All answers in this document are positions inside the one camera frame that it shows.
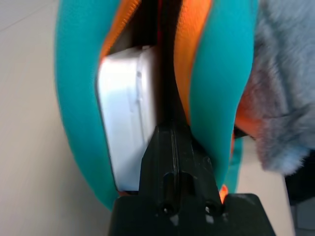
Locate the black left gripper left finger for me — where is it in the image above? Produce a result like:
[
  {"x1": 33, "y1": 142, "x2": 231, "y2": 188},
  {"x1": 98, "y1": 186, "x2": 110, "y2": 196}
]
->
[{"x1": 138, "y1": 120, "x2": 177, "y2": 198}]

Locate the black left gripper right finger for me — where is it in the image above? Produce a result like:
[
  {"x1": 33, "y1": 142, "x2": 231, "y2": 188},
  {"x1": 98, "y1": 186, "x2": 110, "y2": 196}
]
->
[{"x1": 172, "y1": 120, "x2": 225, "y2": 198}]

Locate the orange and teal backpack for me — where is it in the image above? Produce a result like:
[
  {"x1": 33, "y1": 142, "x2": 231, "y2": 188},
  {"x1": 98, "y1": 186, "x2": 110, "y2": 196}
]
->
[{"x1": 54, "y1": 0, "x2": 259, "y2": 212}]

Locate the grey-blue plush dolphin charm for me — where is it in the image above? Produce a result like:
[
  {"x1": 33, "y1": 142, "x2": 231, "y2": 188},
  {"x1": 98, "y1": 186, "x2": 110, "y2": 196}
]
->
[{"x1": 235, "y1": 0, "x2": 315, "y2": 176}]

